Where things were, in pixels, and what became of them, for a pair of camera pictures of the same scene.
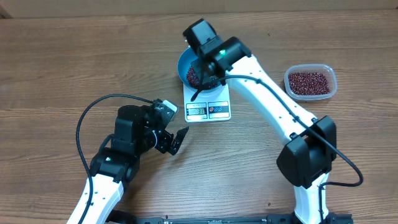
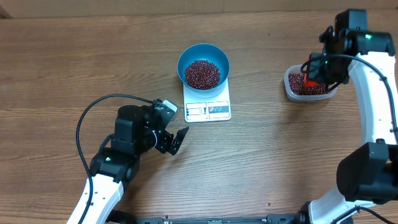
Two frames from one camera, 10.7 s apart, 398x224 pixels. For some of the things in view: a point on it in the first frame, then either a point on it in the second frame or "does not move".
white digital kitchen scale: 211,107 does not move
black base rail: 234,220 does not move
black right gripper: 206,76 → 344,79
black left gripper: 163,143 does not move
